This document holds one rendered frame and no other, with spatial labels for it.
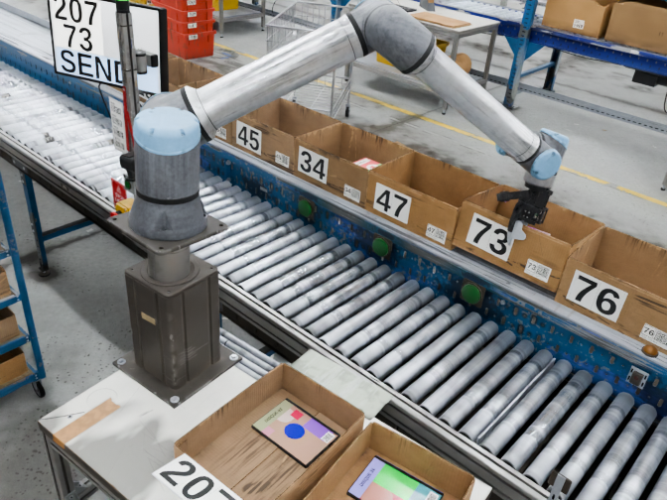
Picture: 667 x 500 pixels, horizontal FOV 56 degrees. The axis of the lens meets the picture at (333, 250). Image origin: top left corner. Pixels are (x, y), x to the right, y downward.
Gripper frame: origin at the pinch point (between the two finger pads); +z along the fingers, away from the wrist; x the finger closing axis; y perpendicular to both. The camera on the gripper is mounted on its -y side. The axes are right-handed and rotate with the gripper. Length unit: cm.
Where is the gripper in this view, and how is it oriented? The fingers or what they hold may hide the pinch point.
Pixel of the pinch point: (508, 240)
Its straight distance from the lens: 213.3
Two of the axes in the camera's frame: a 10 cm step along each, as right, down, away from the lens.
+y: 7.4, 4.0, -5.4
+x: 6.3, -1.2, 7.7
